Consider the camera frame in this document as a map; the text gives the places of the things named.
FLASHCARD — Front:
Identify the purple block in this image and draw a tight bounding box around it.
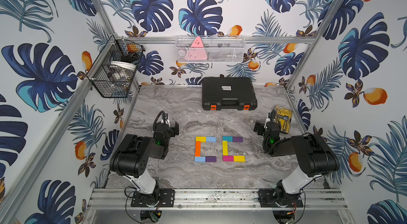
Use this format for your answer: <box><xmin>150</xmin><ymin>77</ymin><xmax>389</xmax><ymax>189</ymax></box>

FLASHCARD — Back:
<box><xmin>232</xmin><ymin>137</ymin><xmax>243</xmax><ymax>142</ymax></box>
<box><xmin>205</xmin><ymin>156</ymin><xmax>217</xmax><ymax>163</ymax></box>

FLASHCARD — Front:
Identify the orange block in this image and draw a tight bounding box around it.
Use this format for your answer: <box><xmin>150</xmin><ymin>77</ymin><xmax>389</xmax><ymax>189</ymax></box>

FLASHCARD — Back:
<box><xmin>195</xmin><ymin>141</ymin><xmax>201</xmax><ymax>157</ymax></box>

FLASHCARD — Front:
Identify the teal block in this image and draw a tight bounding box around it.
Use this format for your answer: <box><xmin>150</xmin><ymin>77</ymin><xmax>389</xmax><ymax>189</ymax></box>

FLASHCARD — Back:
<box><xmin>222</xmin><ymin>136</ymin><xmax>233</xmax><ymax>142</ymax></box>

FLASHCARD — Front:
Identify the light blue block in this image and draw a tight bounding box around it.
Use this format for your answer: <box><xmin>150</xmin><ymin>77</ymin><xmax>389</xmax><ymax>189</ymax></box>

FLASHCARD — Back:
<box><xmin>194</xmin><ymin>156</ymin><xmax>206</xmax><ymax>163</ymax></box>
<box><xmin>206</xmin><ymin>137</ymin><xmax>216</xmax><ymax>142</ymax></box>

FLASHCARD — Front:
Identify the long yellow block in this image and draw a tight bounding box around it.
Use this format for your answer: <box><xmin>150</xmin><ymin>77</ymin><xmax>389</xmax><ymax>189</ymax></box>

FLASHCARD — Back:
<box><xmin>222</xmin><ymin>141</ymin><xmax>229</xmax><ymax>156</ymax></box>

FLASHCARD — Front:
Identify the magenta block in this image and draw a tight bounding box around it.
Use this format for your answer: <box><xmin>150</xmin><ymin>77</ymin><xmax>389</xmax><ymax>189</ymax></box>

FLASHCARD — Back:
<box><xmin>223</xmin><ymin>155</ymin><xmax>234</xmax><ymax>162</ymax></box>

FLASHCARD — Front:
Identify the small yellow block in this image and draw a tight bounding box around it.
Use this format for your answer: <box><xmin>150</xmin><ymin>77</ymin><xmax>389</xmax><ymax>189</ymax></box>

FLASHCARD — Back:
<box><xmin>196</xmin><ymin>137</ymin><xmax>206</xmax><ymax>142</ymax></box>

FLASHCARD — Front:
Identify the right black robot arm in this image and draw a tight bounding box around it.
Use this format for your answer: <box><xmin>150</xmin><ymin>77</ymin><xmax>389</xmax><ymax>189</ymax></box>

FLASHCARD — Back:
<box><xmin>253</xmin><ymin>121</ymin><xmax>340</xmax><ymax>199</ymax></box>

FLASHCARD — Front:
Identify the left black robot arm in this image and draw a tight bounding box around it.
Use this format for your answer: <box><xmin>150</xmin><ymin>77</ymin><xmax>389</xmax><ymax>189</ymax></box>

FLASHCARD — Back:
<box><xmin>109</xmin><ymin>123</ymin><xmax>179</xmax><ymax>195</ymax></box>

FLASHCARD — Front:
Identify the yellow screwdriver bit set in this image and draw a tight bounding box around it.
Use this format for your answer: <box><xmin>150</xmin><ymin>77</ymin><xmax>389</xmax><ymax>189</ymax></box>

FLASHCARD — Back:
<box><xmin>274</xmin><ymin>105</ymin><xmax>293</xmax><ymax>134</ymax></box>

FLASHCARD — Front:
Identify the black plastic tool case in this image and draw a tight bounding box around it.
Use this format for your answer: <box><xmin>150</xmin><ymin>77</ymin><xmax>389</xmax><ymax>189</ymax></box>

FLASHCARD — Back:
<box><xmin>202</xmin><ymin>77</ymin><xmax>258</xmax><ymax>111</ymax></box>

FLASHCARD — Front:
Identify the white coil in basket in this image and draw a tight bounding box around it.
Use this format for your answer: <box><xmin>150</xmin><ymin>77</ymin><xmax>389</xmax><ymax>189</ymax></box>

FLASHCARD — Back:
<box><xmin>110</xmin><ymin>61</ymin><xmax>136</xmax><ymax>71</ymax></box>

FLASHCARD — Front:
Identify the pink triangle object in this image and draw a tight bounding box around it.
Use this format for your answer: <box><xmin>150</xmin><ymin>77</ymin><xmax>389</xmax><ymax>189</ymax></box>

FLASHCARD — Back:
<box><xmin>184</xmin><ymin>36</ymin><xmax>208</xmax><ymax>61</ymax></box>

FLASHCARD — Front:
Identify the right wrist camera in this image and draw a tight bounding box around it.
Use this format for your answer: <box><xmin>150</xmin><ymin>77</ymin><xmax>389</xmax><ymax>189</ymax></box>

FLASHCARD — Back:
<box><xmin>265</xmin><ymin>111</ymin><xmax>275</xmax><ymax>128</ymax></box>

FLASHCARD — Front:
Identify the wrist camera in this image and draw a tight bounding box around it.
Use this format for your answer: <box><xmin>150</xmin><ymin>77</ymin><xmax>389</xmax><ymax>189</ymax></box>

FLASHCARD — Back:
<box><xmin>161</xmin><ymin>113</ymin><xmax>171</xmax><ymax>127</ymax></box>
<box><xmin>265</xmin><ymin>111</ymin><xmax>275</xmax><ymax>128</ymax></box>

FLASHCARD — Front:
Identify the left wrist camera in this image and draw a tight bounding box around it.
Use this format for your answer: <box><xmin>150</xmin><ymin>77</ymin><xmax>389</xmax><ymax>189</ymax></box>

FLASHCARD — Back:
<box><xmin>161</xmin><ymin>113</ymin><xmax>171</xmax><ymax>127</ymax></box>

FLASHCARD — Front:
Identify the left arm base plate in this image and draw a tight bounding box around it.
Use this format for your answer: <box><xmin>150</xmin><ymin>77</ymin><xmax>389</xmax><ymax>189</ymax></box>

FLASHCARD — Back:
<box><xmin>130</xmin><ymin>189</ymin><xmax>175</xmax><ymax>208</ymax></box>

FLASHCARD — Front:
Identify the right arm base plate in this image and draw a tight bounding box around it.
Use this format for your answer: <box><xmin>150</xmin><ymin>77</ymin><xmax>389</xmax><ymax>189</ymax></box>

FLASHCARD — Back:
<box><xmin>258</xmin><ymin>188</ymin><xmax>304</xmax><ymax>208</ymax></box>

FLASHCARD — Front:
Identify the black wire basket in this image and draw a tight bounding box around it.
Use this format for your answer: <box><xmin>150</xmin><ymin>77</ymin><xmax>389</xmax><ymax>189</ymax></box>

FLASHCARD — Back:
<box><xmin>86</xmin><ymin>35</ymin><xmax>146</xmax><ymax>99</ymax></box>

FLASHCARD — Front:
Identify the clear mesh wall shelf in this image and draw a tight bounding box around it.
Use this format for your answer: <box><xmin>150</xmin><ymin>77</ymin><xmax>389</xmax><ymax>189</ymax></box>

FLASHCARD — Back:
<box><xmin>175</xmin><ymin>36</ymin><xmax>246</xmax><ymax>64</ymax></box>

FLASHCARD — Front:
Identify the aluminium front rail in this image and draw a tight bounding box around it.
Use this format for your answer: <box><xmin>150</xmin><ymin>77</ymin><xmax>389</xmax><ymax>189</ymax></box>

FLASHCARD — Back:
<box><xmin>88</xmin><ymin>189</ymin><xmax>348</xmax><ymax>210</ymax></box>

